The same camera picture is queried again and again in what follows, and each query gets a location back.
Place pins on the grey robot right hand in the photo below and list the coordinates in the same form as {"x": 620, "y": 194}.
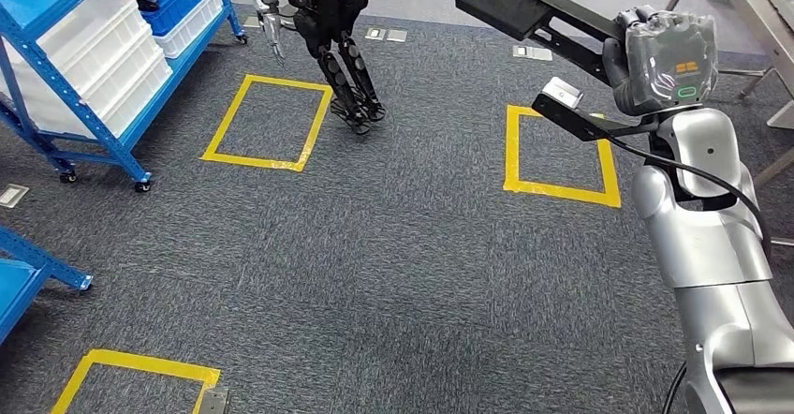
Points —
{"x": 670, "y": 63}

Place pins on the black plastic panel part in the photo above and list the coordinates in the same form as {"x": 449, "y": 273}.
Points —
{"x": 502, "y": 1}

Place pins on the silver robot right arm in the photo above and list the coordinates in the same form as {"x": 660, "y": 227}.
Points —
{"x": 707, "y": 243}

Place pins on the metal floor socket plate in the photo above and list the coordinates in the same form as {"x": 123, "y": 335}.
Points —
{"x": 13, "y": 196}
{"x": 375, "y": 34}
{"x": 251, "y": 21}
{"x": 397, "y": 35}
{"x": 532, "y": 53}

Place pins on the yellow floor tape square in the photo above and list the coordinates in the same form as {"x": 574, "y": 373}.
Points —
{"x": 558, "y": 191}

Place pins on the black and silver humanoid robot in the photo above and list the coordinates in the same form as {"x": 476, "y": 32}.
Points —
{"x": 329, "y": 8}

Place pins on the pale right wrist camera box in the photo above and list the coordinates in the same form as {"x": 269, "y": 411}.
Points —
{"x": 562, "y": 92}

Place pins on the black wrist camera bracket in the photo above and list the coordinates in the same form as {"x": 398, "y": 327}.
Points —
{"x": 577, "y": 124}

